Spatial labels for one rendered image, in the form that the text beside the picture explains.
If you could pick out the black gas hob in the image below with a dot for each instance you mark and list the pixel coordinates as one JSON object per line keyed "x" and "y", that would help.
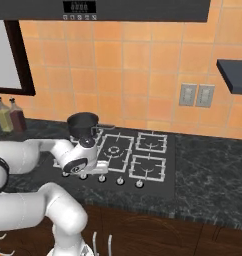
{"x": 159, "y": 186}

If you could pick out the dark wall shelf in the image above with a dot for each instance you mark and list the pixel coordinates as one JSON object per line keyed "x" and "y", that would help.
{"x": 236, "y": 75}

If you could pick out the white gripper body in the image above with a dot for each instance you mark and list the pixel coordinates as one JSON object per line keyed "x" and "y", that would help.
{"x": 99, "y": 167}

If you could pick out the dark grey range hood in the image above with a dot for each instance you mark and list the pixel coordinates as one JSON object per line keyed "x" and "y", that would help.
{"x": 143, "y": 9}

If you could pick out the dark red vinegar bottle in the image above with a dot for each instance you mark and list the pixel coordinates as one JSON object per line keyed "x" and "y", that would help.
{"x": 18, "y": 119}

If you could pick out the yellow oil bottle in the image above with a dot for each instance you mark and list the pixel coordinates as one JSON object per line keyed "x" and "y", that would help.
{"x": 4, "y": 118}

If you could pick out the grey wall socket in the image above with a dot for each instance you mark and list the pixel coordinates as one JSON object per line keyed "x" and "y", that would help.
{"x": 187, "y": 95}
{"x": 205, "y": 96}

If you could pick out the silver hob knob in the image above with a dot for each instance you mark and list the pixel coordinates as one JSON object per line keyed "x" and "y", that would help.
{"x": 102, "y": 178}
{"x": 83, "y": 176}
{"x": 120, "y": 181}
{"x": 139, "y": 183}
{"x": 65, "y": 174}

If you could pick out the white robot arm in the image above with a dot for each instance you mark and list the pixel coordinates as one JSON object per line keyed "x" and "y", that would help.
{"x": 23, "y": 206}

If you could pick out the dark framed window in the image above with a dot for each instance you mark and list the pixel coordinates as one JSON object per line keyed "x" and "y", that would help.
{"x": 6, "y": 56}

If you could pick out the dark wood cupboard door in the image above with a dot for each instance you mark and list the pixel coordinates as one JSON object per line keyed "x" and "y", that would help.
{"x": 226, "y": 241}
{"x": 153, "y": 233}
{"x": 93, "y": 220}

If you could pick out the black cooking pot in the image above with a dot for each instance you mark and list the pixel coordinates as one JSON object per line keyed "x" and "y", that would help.
{"x": 80, "y": 124}

